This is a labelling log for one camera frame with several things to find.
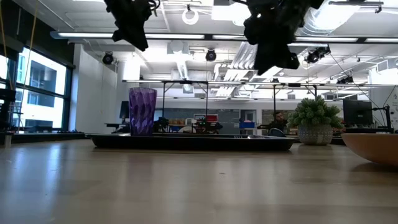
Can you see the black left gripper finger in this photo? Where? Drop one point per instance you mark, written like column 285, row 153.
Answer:
column 119, row 35
column 138, row 39

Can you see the black metal workstation frame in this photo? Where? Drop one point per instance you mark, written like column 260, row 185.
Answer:
column 163, row 96
column 293, row 84

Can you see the blue box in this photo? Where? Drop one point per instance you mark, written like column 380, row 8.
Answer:
column 247, row 125

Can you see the silver ventilation duct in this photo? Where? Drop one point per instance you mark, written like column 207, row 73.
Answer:
column 326, row 18

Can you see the orange plate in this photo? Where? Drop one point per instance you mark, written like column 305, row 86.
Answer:
column 373, row 147

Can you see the person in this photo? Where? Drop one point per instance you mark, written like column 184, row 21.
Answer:
column 278, row 119

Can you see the ceiling light strip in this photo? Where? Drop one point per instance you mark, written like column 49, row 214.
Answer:
column 228, row 36
column 326, row 39
column 379, row 40
column 87, row 35
column 174, row 36

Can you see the black rectangular tray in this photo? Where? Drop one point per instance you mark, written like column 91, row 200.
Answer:
column 186, row 143

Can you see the purple faceted cup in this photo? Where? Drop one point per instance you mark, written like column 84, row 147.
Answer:
column 143, row 112

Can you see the large window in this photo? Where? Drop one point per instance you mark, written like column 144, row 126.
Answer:
column 40, row 109

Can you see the black background robot arm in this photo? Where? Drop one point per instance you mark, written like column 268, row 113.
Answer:
column 206, row 127
column 160, row 124

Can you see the black ceiling camera cluster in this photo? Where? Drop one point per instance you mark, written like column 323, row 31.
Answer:
column 345, row 80
column 317, row 54

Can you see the black computer monitor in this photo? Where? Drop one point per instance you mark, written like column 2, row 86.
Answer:
column 124, row 110

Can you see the green succulent in speckled pot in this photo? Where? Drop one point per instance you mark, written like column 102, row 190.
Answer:
column 314, row 118

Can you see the black ceiling spotlight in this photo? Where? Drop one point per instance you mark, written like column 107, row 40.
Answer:
column 108, row 58
column 211, row 55

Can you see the black monitor on arm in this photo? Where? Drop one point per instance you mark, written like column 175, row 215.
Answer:
column 357, row 112

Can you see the red screen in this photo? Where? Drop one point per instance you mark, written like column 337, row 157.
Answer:
column 206, row 118

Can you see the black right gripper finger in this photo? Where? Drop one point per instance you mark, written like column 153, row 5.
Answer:
column 284, row 56
column 264, row 59

